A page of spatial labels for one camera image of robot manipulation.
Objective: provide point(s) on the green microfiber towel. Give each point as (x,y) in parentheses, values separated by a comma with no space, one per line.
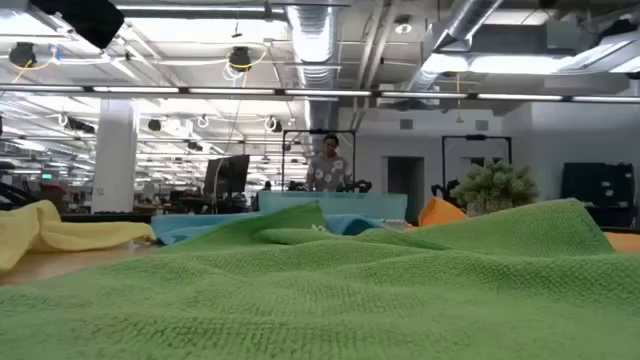
(320,300)

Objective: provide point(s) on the yellow microfiber towel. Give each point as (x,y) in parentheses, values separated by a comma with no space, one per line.
(60,232)

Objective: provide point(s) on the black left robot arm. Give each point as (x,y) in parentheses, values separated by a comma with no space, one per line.
(85,20)

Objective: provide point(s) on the teal translucent plastic basket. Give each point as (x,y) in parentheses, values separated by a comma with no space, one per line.
(350,205)

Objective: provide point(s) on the orange microfiber towel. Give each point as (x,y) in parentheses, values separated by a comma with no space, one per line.
(440,212)

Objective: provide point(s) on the blue microfiber towel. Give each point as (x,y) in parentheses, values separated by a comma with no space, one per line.
(200,225)

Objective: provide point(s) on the person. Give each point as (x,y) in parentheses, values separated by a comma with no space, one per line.
(327,170)

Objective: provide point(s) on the dark background monitor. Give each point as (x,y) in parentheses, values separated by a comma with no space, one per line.
(227,175)

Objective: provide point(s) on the long ceiling light bar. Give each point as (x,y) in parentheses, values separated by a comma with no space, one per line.
(230,91)

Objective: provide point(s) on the black ceiling dome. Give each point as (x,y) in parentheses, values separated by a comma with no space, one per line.
(22,54)
(240,59)

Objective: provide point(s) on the artificial green potted plant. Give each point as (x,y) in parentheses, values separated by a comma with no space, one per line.
(495,185)

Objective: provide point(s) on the white room pillar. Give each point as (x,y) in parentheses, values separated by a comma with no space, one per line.
(115,150)

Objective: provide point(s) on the black storage cabinet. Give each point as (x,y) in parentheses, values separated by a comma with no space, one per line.
(597,190)

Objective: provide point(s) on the black rectangular frame stand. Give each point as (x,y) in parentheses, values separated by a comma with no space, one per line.
(320,131)
(475,137)

